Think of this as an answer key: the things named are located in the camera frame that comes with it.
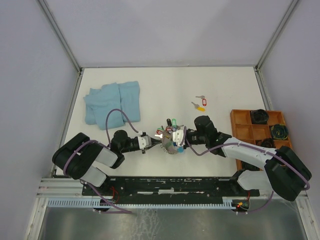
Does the metal key organizer blue handle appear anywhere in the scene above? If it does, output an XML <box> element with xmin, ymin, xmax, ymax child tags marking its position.
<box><xmin>154</xmin><ymin>125</ymin><xmax>185</xmax><ymax>155</ymax></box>

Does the key yellow tag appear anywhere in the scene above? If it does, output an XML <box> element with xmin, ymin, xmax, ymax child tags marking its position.
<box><xmin>191</xmin><ymin>102</ymin><xmax>206</xmax><ymax>112</ymax></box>

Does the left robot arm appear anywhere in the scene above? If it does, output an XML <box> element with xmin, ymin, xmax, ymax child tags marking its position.
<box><xmin>52</xmin><ymin>130</ymin><xmax>161</xmax><ymax>180</ymax></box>

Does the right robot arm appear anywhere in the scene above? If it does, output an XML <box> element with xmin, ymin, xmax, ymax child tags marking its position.
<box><xmin>172</xmin><ymin>115</ymin><xmax>312</xmax><ymax>202</ymax></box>

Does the green key tag on organizer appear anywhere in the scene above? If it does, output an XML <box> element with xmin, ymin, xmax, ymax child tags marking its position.
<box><xmin>171</xmin><ymin>118</ymin><xmax>177</xmax><ymax>127</ymax></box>

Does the loose key red tag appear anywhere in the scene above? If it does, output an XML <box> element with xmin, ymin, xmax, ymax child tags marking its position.
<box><xmin>196</xmin><ymin>95</ymin><xmax>207</xmax><ymax>107</ymax></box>

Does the orange compartment tray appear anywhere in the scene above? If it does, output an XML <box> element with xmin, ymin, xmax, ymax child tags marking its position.
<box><xmin>229</xmin><ymin>109</ymin><xmax>295</xmax><ymax>171</ymax></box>

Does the light blue folded cloth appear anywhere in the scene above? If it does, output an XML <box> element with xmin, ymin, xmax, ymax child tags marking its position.
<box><xmin>83</xmin><ymin>81</ymin><xmax>141</xmax><ymax>130</ymax></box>

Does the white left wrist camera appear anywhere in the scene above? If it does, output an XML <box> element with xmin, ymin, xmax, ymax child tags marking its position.
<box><xmin>137</xmin><ymin>131</ymin><xmax>152</xmax><ymax>151</ymax></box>

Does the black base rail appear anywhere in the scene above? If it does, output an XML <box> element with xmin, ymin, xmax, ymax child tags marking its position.
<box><xmin>95</xmin><ymin>176</ymin><xmax>260</xmax><ymax>205</ymax></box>

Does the black coiled cable top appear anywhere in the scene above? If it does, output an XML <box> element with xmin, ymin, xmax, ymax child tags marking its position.
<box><xmin>250</xmin><ymin>109</ymin><xmax>270</xmax><ymax>125</ymax></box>

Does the black coiled cable middle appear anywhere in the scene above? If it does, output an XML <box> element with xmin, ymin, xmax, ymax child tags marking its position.
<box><xmin>259</xmin><ymin>137</ymin><xmax>277</xmax><ymax>150</ymax></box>

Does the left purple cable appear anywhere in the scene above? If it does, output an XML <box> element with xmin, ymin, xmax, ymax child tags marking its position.
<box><xmin>62</xmin><ymin>109</ymin><xmax>145</xmax><ymax>215</ymax></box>

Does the purple cable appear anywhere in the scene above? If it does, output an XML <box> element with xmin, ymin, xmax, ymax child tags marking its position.
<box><xmin>182</xmin><ymin>126</ymin><xmax>311</xmax><ymax>215</ymax></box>
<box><xmin>62</xmin><ymin>109</ymin><xmax>145</xmax><ymax>215</ymax></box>

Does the black green coiled cable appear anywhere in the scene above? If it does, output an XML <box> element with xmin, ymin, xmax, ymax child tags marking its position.
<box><xmin>269</xmin><ymin>123</ymin><xmax>290</xmax><ymax>141</ymax></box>

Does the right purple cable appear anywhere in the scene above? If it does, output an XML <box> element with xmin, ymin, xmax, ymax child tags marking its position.
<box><xmin>182</xmin><ymin>126</ymin><xmax>311</xmax><ymax>215</ymax></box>

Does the white slotted cable duct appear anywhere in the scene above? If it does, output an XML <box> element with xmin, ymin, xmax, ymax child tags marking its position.
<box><xmin>47</xmin><ymin>196</ymin><xmax>238</xmax><ymax>208</ymax></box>

